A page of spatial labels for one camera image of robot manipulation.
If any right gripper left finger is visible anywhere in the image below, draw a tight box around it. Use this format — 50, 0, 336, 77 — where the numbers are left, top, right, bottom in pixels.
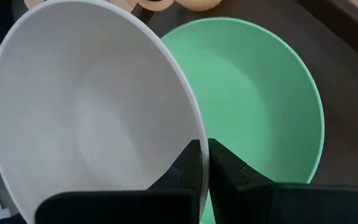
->
35, 139, 203, 224

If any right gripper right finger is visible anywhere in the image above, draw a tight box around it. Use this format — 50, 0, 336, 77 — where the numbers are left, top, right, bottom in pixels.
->
208, 138, 358, 224

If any green plastic plate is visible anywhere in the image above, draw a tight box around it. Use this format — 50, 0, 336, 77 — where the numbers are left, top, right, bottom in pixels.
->
161, 17, 325, 224

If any grey plastic bowl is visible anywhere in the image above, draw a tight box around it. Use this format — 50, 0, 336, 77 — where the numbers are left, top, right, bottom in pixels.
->
0, 0, 210, 224

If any peach plastic mug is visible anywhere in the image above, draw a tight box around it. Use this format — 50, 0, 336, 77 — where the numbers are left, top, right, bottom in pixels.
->
137, 0, 223, 12

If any dark brown serving tray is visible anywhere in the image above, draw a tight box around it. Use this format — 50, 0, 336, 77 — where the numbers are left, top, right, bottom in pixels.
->
132, 0, 358, 187

